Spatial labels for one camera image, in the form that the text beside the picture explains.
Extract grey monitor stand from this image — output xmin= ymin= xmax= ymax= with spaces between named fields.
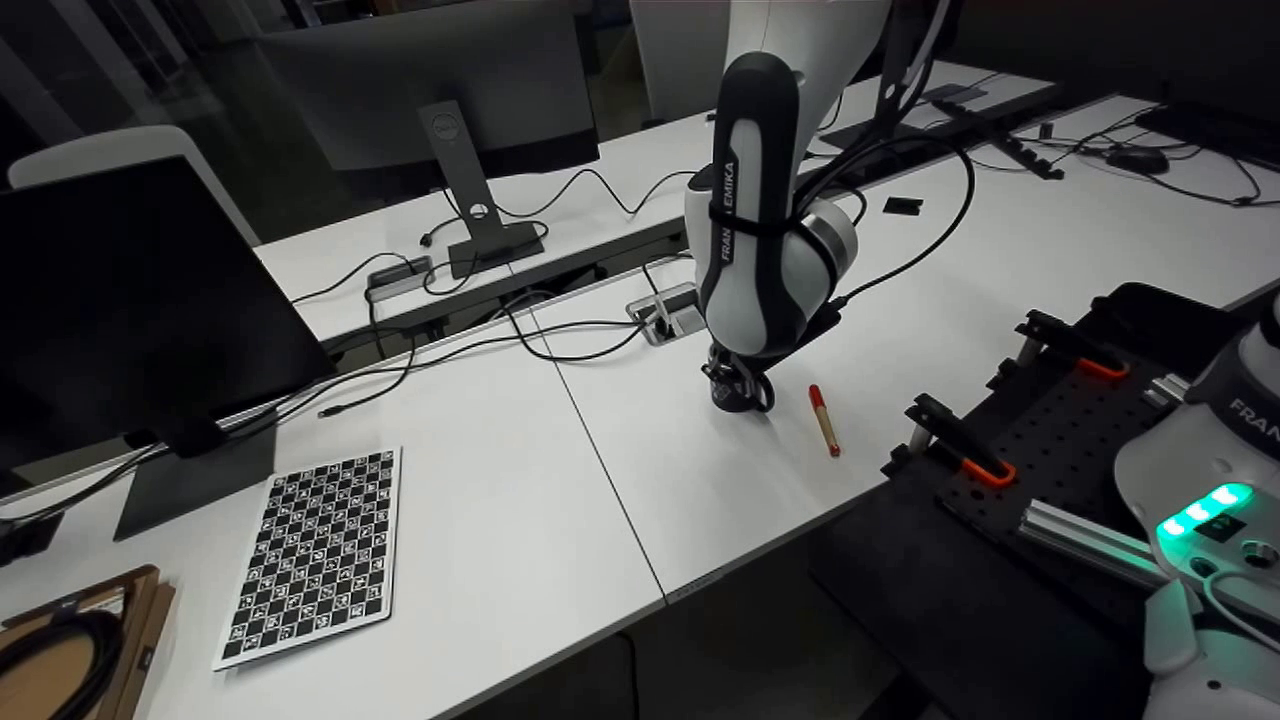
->
xmin=417 ymin=97 xmax=553 ymax=286

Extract grey docking hub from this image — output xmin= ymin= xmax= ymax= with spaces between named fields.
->
xmin=363 ymin=252 xmax=436 ymax=301

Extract black equipment with green light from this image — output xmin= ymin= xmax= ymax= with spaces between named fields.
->
xmin=878 ymin=279 xmax=1250 ymax=573

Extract red marker pen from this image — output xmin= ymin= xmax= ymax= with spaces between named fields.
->
xmin=803 ymin=380 xmax=849 ymax=463

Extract black white calibration checkerboard sheet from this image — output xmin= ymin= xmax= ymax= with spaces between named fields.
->
xmin=211 ymin=443 xmax=406 ymax=673

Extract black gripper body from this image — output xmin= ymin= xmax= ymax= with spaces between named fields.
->
xmin=700 ymin=331 xmax=782 ymax=394

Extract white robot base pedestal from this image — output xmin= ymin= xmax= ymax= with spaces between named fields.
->
xmin=1111 ymin=294 xmax=1280 ymax=720

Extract long black desk cable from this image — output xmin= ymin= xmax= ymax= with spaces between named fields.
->
xmin=498 ymin=161 xmax=697 ymax=228

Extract silver desk cable outlet box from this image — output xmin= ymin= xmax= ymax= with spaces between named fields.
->
xmin=622 ymin=286 xmax=702 ymax=353

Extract grey backed computer monitor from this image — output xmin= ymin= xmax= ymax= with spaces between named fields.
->
xmin=251 ymin=7 xmax=604 ymax=176

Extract dark flat monitor base plate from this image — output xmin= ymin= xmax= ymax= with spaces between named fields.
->
xmin=113 ymin=420 xmax=281 ymax=544

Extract black cup with handle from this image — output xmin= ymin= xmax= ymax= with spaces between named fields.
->
xmin=707 ymin=374 xmax=780 ymax=416

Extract black computer monitor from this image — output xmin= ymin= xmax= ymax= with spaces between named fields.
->
xmin=0 ymin=153 xmax=334 ymax=474

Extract black clamp with orange handle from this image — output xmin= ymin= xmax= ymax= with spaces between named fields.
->
xmin=905 ymin=394 xmax=1021 ymax=494
xmin=1016 ymin=307 xmax=1132 ymax=388

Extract black power adapter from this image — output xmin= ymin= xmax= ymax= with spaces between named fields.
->
xmin=1105 ymin=139 xmax=1173 ymax=176

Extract thin black cable across desk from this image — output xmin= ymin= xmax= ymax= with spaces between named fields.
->
xmin=315 ymin=321 xmax=645 ymax=420

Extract aluminium extrusion bar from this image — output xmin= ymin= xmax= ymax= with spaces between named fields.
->
xmin=1016 ymin=496 xmax=1164 ymax=592

